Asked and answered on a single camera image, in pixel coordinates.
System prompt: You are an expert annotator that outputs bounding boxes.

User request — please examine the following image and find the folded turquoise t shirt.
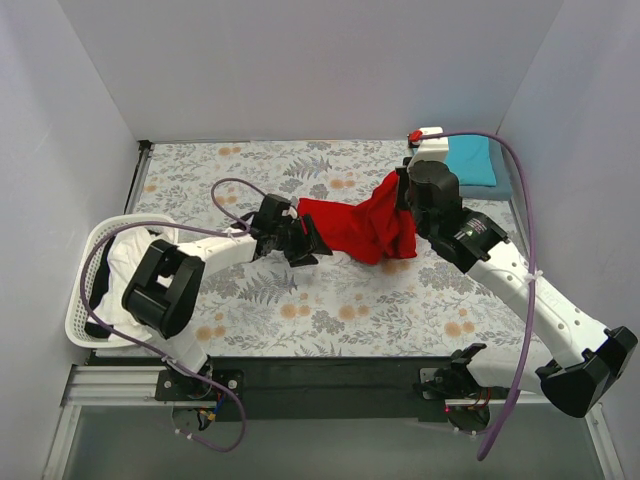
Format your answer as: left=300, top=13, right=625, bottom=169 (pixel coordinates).
left=445, top=135, right=497, bottom=187

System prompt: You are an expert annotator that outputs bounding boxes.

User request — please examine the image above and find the floral patterned table cloth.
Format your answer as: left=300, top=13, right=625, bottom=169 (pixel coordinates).
left=135, top=140, right=524, bottom=356

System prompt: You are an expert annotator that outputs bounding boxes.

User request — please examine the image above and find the aluminium frame rail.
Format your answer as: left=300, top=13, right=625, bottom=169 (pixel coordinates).
left=62, top=363, right=166, bottom=407

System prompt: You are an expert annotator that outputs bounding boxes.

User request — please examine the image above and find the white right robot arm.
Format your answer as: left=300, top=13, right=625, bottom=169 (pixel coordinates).
left=396, top=158, right=638, bottom=418

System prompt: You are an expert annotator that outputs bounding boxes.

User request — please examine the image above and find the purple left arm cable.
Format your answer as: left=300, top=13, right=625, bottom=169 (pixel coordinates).
left=78, top=177, right=269, bottom=454

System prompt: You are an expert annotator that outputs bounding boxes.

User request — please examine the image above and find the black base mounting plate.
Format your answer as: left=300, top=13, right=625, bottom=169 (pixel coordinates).
left=154, top=355, right=496, bottom=424

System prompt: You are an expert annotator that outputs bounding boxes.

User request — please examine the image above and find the red t shirt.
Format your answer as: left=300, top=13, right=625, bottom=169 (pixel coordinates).
left=298, top=172, right=416, bottom=265

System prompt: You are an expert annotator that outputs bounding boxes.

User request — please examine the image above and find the white plastic laundry basket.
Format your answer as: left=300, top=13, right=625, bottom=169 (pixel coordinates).
left=64, top=213, right=173, bottom=349

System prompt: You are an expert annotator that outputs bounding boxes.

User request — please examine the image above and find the folded grey-blue t shirt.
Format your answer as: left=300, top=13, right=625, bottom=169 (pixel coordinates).
left=460, top=143, right=513, bottom=201

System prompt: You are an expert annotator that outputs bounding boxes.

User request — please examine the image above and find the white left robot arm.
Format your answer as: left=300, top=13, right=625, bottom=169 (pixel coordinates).
left=122, top=194, right=333, bottom=400

